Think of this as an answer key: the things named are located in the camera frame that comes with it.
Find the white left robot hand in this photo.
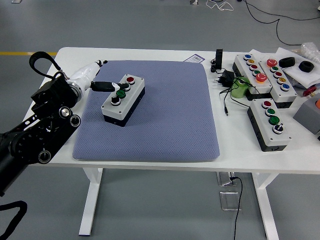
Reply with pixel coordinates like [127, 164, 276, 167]
[67, 59, 131, 93]

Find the grey four-button control box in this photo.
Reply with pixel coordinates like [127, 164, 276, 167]
[246, 98, 293, 153]
[100, 73, 146, 128]

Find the grey five-button control box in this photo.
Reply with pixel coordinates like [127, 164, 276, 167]
[232, 53, 273, 101]
[258, 58, 298, 110]

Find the grey box with orange button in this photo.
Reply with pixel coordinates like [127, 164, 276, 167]
[292, 92, 320, 136]

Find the red mushroom button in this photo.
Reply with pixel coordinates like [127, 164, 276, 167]
[302, 86, 319, 98]

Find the grey-blue textured mat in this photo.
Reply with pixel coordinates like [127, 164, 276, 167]
[72, 59, 221, 163]

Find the purple-edged white label card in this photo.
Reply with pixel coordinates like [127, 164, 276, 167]
[185, 53, 206, 64]

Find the white table leg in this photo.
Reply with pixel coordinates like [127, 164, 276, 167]
[251, 172, 280, 240]
[78, 167, 104, 236]

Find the black upright small device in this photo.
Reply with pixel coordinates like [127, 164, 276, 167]
[214, 48, 224, 71]

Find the black power adapter plug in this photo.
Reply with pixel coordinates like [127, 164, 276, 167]
[213, 69, 236, 88]

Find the green plastic cup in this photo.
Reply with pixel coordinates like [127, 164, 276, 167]
[230, 76, 252, 100]

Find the white paper sheet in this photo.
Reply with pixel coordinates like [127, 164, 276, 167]
[248, 48, 278, 62]

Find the white foam sheet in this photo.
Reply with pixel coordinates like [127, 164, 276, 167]
[274, 46, 320, 89]

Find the clear plastic bag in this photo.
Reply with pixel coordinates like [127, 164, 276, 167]
[291, 41, 320, 65]

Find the black adapter cord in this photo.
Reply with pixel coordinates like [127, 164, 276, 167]
[219, 76, 262, 117]

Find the white floor cable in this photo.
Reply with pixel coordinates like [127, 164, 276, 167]
[206, 0, 235, 12]

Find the clear plastic bracket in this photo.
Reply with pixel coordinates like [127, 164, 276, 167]
[219, 191, 242, 211]
[216, 171, 236, 186]

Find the black hanging power cable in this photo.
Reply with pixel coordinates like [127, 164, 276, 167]
[229, 176, 244, 240]

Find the black floor cable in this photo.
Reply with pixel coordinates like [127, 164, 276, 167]
[243, 0, 320, 46]

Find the black foam ring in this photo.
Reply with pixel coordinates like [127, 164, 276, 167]
[278, 56, 296, 68]
[299, 60, 314, 73]

